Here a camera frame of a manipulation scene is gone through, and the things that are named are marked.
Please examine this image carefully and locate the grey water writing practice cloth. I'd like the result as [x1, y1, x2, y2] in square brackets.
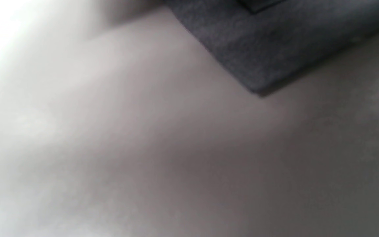
[163, 0, 379, 96]

